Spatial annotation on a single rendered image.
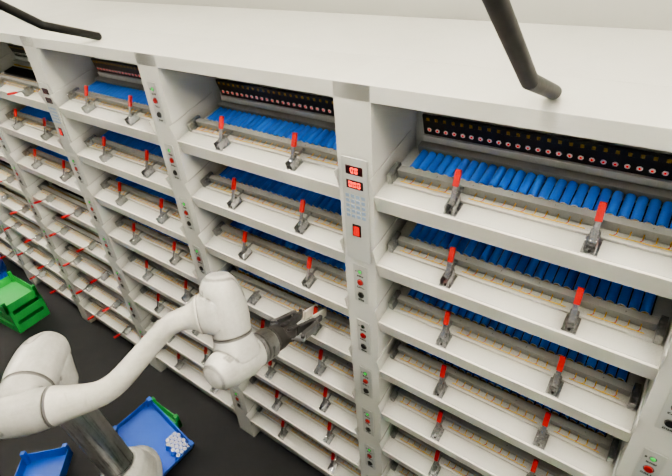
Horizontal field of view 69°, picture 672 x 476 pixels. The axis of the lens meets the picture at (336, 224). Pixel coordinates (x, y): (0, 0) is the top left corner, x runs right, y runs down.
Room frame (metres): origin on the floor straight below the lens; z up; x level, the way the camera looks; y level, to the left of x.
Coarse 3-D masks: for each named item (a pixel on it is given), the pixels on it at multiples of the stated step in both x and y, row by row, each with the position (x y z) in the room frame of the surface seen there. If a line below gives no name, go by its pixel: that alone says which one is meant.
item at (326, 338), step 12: (228, 264) 1.45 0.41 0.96; (252, 288) 1.35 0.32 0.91; (276, 288) 1.33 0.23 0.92; (264, 300) 1.29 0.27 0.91; (276, 300) 1.28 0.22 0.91; (264, 312) 1.24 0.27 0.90; (276, 312) 1.23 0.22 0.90; (336, 324) 1.14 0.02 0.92; (312, 336) 1.11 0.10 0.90; (324, 336) 1.10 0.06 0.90; (336, 336) 1.09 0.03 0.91; (324, 348) 1.09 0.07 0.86; (336, 348) 1.05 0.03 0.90; (348, 348) 1.00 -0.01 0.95; (348, 360) 1.04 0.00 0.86
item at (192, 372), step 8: (160, 352) 1.84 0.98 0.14; (168, 352) 1.82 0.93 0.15; (176, 352) 1.82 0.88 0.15; (160, 360) 1.81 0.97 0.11; (168, 360) 1.78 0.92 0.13; (176, 360) 1.77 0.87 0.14; (184, 360) 1.76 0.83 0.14; (176, 368) 1.73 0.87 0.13; (184, 368) 1.72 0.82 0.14; (192, 368) 1.71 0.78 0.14; (200, 368) 1.70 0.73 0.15; (184, 376) 1.68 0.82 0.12; (192, 376) 1.66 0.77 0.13; (200, 376) 1.66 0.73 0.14; (200, 384) 1.61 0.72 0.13; (208, 384) 1.60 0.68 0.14; (208, 392) 1.57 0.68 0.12; (216, 392) 1.55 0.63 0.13; (224, 392) 1.55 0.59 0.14; (224, 400) 1.51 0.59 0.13; (232, 408) 1.46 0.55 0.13
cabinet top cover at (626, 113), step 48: (48, 48) 1.77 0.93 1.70; (96, 48) 1.57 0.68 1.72; (144, 48) 1.48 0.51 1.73; (192, 48) 1.43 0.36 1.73; (240, 48) 1.38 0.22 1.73; (288, 48) 1.33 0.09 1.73; (384, 96) 0.93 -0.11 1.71; (432, 96) 0.87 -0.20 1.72; (480, 96) 0.84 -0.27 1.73; (528, 96) 0.82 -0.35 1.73; (576, 96) 0.80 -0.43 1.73; (624, 96) 0.78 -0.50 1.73; (624, 144) 0.67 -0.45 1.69
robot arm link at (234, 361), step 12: (240, 336) 0.89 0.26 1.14; (252, 336) 0.92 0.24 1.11; (216, 348) 0.88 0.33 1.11; (228, 348) 0.87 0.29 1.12; (240, 348) 0.87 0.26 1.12; (252, 348) 0.89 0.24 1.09; (264, 348) 0.92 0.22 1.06; (216, 360) 0.85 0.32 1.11; (228, 360) 0.85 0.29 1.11; (240, 360) 0.85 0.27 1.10; (252, 360) 0.87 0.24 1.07; (264, 360) 0.90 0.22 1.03; (204, 372) 0.84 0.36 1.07; (216, 372) 0.82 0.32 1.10; (228, 372) 0.82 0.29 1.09; (240, 372) 0.84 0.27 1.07; (252, 372) 0.86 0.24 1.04; (216, 384) 0.81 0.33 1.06; (228, 384) 0.81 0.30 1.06
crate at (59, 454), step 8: (56, 448) 1.38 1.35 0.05; (64, 448) 1.37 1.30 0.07; (24, 456) 1.34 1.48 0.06; (32, 456) 1.36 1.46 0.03; (40, 456) 1.37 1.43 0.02; (48, 456) 1.37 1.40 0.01; (56, 456) 1.37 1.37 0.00; (64, 456) 1.37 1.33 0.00; (24, 464) 1.33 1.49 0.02; (32, 464) 1.34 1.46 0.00; (40, 464) 1.34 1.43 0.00; (48, 464) 1.34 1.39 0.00; (56, 464) 1.33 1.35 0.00; (64, 464) 1.30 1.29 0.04; (16, 472) 1.28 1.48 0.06; (24, 472) 1.31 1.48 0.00; (32, 472) 1.30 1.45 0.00; (40, 472) 1.30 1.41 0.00; (48, 472) 1.30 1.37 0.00; (56, 472) 1.29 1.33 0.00; (64, 472) 1.28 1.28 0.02
